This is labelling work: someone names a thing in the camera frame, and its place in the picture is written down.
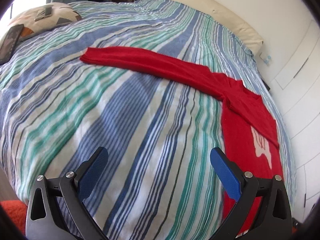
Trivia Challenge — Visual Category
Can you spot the red knit sweater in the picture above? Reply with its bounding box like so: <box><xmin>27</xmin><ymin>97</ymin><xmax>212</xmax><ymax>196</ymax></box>
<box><xmin>80</xmin><ymin>47</ymin><xmax>283</xmax><ymax>239</ymax></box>

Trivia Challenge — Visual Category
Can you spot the orange fluffy rug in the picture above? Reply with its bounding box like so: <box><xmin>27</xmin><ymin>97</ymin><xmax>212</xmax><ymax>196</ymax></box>
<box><xmin>1</xmin><ymin>200</ymin><xmax>28</xmax><ymax>235</ymax></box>

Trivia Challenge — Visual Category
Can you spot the striped blue green bedspread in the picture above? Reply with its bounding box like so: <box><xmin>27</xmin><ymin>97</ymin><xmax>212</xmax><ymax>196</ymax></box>
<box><xmin>1</xmin><ymin>0</ymin><xmax>297</xmax><ymax>239</ymax></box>

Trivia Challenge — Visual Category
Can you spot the black smartphone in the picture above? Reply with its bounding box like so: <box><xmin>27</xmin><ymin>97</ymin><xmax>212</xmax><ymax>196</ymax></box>
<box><xmin>0</xmin><ymin>24</ymin><xmax>24</xmax><ymax>65</ymax></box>

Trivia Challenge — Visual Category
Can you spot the beige patterned pillow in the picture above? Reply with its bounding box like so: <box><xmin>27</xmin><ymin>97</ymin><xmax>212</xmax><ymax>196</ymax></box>
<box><xmin>7</xmin><ymin>2</ymin><xmax>82</xmax><ymax>41</ymax></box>

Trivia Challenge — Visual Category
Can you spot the silver smartphone on pillow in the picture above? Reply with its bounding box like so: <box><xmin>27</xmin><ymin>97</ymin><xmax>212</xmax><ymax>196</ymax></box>
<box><xmin>34</xmin><ymin>7</ymin><xmax>52</xmax><ymax>22</ymax></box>

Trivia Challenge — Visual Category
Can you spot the cream padded headboard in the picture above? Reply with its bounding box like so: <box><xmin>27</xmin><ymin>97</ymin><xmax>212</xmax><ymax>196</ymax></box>
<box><xmin>172</xmin><ymin>0</ymin><xmax>264</xmax><ymax>55</ymax></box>

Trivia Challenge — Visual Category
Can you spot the wall socket plate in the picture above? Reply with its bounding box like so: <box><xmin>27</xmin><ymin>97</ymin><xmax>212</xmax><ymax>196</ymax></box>
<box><xmin>259</xmin><ymin>52</ymin><xmax>272</xmax><ymax>66</ymax></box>

